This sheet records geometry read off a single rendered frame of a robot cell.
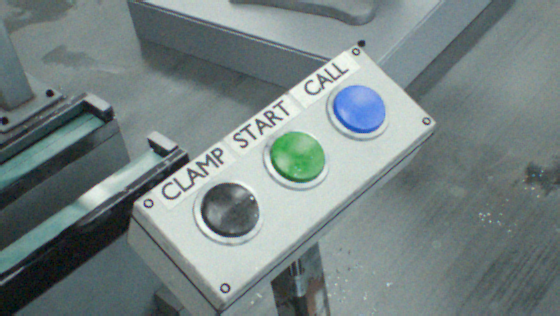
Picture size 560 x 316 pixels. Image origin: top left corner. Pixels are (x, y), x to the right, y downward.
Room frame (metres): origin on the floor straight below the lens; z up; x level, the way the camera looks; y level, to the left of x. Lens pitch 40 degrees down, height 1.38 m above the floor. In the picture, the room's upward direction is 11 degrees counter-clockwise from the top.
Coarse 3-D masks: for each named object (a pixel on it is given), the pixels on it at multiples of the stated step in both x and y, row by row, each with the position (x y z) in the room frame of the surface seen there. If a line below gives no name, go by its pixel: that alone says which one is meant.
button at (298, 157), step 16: (272, 144) 0.38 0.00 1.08; (288, 144) 0.38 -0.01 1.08; (304, 144) 0.38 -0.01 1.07; (320, 144) 0.38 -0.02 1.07; (272, 160) 0.37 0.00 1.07; (288, 160) 0.37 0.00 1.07; (304, 160) 0.37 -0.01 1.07; (320, 160) 0.37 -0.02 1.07; (288, 176) 0.36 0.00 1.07; (304, 176) 0.36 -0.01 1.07
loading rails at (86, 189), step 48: (96, 96) 0.67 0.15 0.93; (0, 144) 0.63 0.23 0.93; (48, 144) 0.63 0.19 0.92; (96, 144) 0.64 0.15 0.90; (0, 192) 0.58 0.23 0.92; (48, 192) 0.60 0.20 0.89; (96, 192) 0.56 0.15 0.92; (144, 192) 0.54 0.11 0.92; (0, 240) 0.57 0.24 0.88; (48, 240) 0.50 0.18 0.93; (96, 240) 0.51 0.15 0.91; (0, 288) 0.46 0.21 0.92; (48, 288) 0.48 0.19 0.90; (96, 288) 0.50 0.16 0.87; (144, 288) 0.53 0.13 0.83
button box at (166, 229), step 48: (288, 96) 0.41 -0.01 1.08; (384, 96) 0.42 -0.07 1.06; (240, 144) 0.38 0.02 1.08; (336, 144) 0.39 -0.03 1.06; (384, 144) 0.39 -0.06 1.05; (192, 192) 0.35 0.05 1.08; (288, 192) 0.36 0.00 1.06; (336, 192) 0.36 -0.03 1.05; (144, 240) 0.35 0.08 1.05; (192, 240) 0.33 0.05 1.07; (240, 240) 0.33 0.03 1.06; (288, 240) 0.33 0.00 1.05; (192, 288) 0.32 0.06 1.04; (240, 288) 0.31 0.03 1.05
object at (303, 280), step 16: (304, 256) 0.38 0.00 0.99; (320, 256) 0.39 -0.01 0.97; (288, 272) 0.37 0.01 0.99; (304, 272) 0.38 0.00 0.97; (320, 272) 0.39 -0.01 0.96; (272, 288) 0.39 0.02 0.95; (288, 288) 0.38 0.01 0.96; (304, 288) 0.36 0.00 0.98; (320, 288) 0.38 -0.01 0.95; (288, 304) 0.38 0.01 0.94; (304, 304) 0.36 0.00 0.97; (320, 304) 0.38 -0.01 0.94
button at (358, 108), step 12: (336, 96) 0.41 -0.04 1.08; (348, 96) 0.41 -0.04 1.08; (360, 96) 0.41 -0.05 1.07; (372, 96) 0.41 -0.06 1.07; (336, 108) 0.40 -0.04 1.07; (348, 108) 0.40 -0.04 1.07; (360, 108) 0.40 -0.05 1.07; (372, 108) 0.40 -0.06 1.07; (384, 108) 0.40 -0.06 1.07; (348, 120) 0.39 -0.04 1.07; (360, 120) 0.39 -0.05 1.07; (372, 120) 0.39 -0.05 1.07; (360, 132) 0.39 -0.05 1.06; (372, 132) 0.39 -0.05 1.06
